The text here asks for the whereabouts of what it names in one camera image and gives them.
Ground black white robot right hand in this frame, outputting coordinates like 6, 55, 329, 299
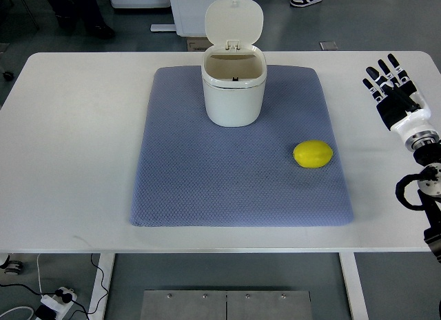
362, 53, 431, 130

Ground yellow lemon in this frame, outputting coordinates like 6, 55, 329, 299
293, 140, 334, 168

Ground black silver robot right arm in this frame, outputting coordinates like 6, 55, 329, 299
390, 109, 440, 261

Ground white trash bin open lid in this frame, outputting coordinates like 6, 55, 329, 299
201, 0, 267, 127

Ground grey floor socket cover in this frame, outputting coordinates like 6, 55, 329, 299
319, 41, 338, 51

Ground blue quilted mat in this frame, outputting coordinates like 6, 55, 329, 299
130, 65, 353, 227

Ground white right table leg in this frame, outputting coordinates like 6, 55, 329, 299
339, 252, 369, 320

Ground white table leg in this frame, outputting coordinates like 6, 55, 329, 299
88, 253, 116, 320
339, 252, 369, 320

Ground cardboard box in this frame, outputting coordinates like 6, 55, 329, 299
186, 37, 212, 52

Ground metal floor plate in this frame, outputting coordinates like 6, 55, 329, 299
141, 290, 313, 319

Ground white left table leg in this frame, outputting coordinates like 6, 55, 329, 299
88, 253, 116, 320

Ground person legs dark trousers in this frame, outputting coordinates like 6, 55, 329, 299
47, 0, 115, 39

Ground white power strip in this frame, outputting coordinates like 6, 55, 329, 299
41, 287, 77, 319

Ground black caster wheel left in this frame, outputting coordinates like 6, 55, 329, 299
2, 71, 14, 81

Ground caster wheel lower left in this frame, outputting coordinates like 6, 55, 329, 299
0, 254, 23, 275

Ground white cabinet pedestal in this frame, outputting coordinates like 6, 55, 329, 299
150, 0, 217, 37

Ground black power cable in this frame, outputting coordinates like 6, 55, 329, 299
0, 253, 110, 320

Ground white cable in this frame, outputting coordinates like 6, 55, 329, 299
0, 253, 44, 320

